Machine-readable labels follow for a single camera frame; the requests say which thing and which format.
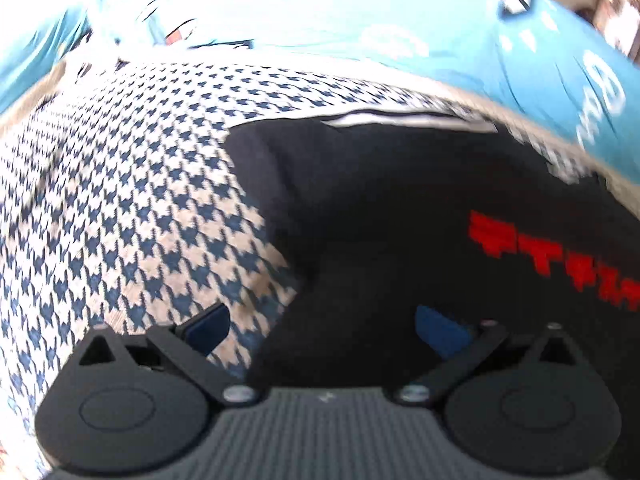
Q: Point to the houndstooth mattress cover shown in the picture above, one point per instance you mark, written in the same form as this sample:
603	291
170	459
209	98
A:
125	200

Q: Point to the blue printed bed sheet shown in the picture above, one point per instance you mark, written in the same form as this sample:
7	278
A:
325	5

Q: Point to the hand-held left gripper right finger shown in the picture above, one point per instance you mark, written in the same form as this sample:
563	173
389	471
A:
440	327

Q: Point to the black shirt with white stripes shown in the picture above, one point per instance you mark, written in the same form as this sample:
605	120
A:
400	200

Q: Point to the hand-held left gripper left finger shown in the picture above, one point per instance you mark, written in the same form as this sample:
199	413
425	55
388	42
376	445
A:
207	327

